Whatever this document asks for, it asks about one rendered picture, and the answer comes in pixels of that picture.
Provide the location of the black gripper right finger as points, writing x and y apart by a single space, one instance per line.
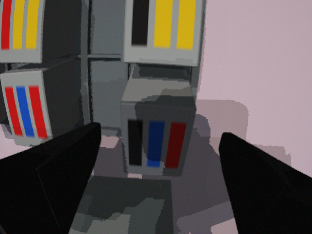
267 196

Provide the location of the grey panel with black and yellow stripes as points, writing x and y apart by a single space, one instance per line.
163 32

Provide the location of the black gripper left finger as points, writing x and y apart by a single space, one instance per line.
41 187

